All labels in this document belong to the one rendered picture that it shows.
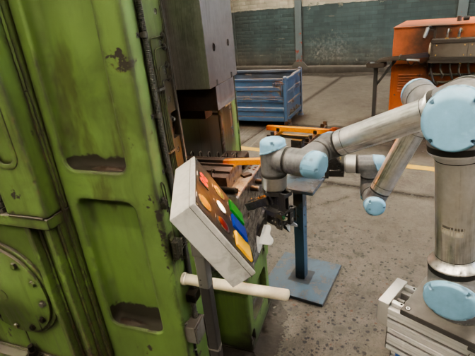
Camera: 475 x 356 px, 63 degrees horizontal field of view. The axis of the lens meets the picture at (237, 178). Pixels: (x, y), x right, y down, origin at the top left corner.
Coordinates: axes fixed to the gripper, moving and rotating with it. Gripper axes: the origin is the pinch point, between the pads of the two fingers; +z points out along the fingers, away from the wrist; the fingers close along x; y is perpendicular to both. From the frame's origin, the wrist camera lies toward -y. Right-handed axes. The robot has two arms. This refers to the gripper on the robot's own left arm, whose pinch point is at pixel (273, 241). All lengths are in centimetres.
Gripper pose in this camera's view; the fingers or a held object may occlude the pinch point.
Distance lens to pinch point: 126.5
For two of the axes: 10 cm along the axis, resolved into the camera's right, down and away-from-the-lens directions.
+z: 0.9, 9.1, 4.1
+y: 7.0, 2.3, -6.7
